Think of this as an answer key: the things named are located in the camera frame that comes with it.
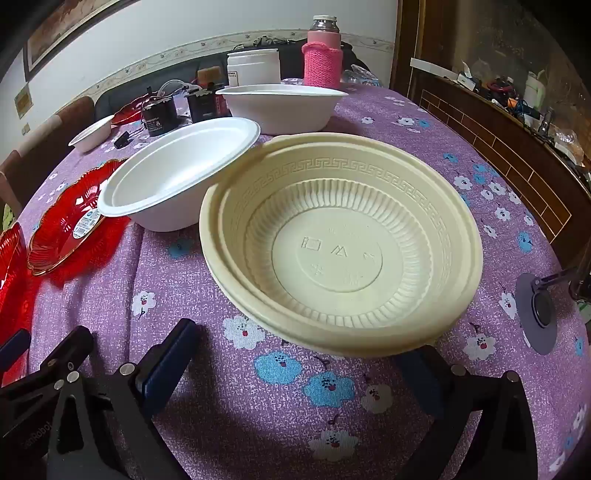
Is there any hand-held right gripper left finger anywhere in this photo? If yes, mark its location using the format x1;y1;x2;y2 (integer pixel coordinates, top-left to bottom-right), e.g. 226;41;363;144
44;318;201;480

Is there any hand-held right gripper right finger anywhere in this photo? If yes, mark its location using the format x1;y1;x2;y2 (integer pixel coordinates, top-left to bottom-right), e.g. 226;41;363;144
397;344;539;480

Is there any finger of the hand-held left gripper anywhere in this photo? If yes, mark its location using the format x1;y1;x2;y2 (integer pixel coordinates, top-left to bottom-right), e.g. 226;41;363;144
0;327;95;409
0;329;32;386

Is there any medium white paper bowl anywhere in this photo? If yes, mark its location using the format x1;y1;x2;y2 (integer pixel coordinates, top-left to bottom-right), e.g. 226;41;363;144
97;117;262;232

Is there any small white paper bowl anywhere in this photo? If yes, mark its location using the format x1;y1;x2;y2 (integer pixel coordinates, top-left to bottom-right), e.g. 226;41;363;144
68;114;115;154

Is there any purple floral tablecloth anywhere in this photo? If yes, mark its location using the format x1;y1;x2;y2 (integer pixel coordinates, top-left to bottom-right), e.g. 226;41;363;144
0;78;591;480

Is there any brown upholstered chair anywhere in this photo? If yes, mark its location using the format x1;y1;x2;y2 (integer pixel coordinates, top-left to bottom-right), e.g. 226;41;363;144
0;96;95;217

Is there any black cylindrical jar left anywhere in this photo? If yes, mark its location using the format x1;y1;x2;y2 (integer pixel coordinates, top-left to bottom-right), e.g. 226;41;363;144
141;95;180;138

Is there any wooden brick-pattern counter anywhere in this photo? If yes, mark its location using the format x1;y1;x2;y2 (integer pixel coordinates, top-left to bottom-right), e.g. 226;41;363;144
409;58;591;278

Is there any large white paper bowl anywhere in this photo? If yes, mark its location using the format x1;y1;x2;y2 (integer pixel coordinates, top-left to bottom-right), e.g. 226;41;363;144
215;84;349;137

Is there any black leather sofa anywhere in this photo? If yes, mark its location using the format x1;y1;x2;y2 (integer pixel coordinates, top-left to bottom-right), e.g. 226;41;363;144
95;44;370;121

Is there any pile of small tools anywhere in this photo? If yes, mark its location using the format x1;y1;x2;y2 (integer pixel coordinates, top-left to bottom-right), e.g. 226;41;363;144
457;60;591;162

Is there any clear plastic bag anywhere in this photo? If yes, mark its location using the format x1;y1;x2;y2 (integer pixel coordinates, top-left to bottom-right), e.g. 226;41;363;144
342;65;382;88

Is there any white kettle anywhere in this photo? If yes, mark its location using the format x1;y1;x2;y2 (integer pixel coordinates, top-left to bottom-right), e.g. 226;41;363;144
524;69;548;112

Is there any white flat box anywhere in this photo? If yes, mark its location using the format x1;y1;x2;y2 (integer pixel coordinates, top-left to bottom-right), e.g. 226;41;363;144
410;58;462;79

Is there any white plastic jar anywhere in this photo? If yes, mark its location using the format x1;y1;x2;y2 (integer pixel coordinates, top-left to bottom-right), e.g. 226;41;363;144
226;49;281;88

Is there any framed horse painting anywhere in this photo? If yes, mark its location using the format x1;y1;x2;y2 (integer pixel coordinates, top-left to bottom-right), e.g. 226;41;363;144
23;0;139;83

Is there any bottle with pink knitted sleeve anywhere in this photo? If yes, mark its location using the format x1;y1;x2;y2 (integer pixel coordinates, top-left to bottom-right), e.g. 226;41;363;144
302;15;344;89

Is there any grey suction mount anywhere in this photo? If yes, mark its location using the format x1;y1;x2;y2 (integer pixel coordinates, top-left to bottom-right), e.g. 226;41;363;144
515;265;591;355

